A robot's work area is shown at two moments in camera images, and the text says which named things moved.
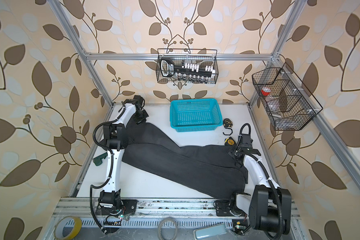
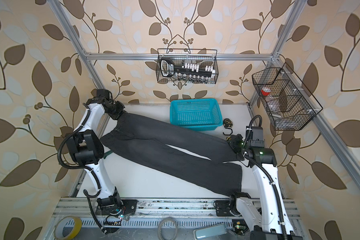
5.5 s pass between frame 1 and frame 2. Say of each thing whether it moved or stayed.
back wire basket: stayed
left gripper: moved
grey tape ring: stayed
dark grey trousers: moved
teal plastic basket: stayed
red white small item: stayed
